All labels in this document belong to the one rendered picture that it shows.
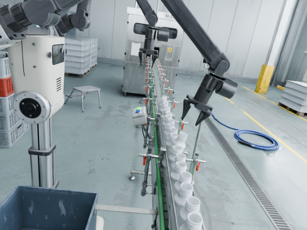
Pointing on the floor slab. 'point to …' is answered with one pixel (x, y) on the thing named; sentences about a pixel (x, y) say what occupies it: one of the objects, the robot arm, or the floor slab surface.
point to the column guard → (264, 79)
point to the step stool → (83, 93)
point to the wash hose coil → (251, 143)
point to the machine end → (172, 67)
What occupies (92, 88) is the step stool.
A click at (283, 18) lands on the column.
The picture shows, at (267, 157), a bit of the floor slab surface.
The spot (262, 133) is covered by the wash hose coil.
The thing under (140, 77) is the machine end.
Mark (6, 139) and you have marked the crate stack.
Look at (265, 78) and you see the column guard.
